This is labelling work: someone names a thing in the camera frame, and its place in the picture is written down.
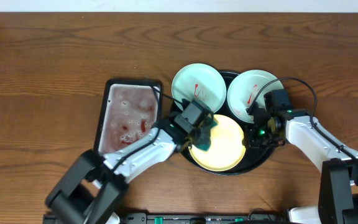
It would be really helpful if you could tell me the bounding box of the green scrub sponge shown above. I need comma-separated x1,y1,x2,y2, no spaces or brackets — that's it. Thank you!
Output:
192,119,218,151

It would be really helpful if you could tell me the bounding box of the round black serving tray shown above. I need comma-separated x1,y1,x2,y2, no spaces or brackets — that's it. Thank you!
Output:
181,70,274,175

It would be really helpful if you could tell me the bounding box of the left black cable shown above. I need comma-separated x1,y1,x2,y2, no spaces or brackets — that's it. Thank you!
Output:
82,85,192,224

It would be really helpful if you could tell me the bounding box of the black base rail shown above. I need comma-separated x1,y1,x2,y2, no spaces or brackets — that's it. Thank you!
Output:
106,213,290,224

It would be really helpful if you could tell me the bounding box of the yellow plate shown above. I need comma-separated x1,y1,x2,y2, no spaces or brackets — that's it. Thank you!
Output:
190,114,246,172

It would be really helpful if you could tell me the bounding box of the black rectangular soapy water tray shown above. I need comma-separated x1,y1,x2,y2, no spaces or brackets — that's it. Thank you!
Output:
93,78,162,155

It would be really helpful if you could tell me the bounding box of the mint green plate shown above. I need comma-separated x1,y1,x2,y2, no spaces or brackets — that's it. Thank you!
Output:
172,63,227,113
227,70,277,124

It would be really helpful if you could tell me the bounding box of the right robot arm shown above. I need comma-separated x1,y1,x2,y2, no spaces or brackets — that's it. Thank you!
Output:
247,105,358,224

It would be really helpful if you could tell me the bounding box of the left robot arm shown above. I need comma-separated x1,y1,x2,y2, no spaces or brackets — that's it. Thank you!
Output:
45,114,216,224

